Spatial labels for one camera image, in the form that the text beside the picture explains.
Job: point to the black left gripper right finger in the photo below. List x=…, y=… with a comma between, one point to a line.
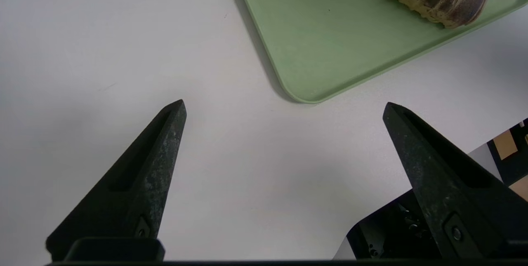
x=453, y=191

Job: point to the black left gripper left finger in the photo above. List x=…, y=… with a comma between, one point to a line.
x=140, y=187

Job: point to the light green plastic tray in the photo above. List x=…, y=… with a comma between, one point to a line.
x=330, y=39

